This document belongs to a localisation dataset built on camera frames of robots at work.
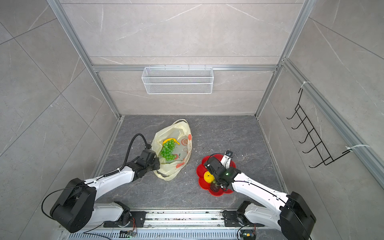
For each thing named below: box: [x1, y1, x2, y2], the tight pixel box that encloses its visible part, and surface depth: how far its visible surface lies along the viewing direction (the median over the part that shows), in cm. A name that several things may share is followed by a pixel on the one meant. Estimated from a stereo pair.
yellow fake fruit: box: [203, 171, 215, 184], surface depth 83 cm
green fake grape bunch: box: [160, 139, 177, 162], surface depth 97 cm
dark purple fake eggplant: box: [210, 180, 220, 193], surface depth 81 cm
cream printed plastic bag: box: [151, 119, 193, 181], surface depth 95 cm
